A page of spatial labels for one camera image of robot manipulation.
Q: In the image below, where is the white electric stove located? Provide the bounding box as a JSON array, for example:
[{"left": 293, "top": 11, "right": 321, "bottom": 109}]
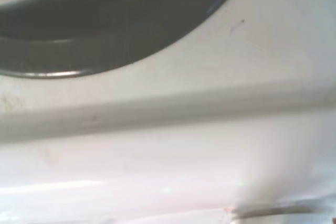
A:
[{"left": 0, "top": 0, "right": 336, "bottom": 224}]

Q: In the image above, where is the black stove burner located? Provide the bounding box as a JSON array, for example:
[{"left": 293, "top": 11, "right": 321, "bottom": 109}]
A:
[{"left": 0, "top": 0, "right": 250, "bottom": 79}]

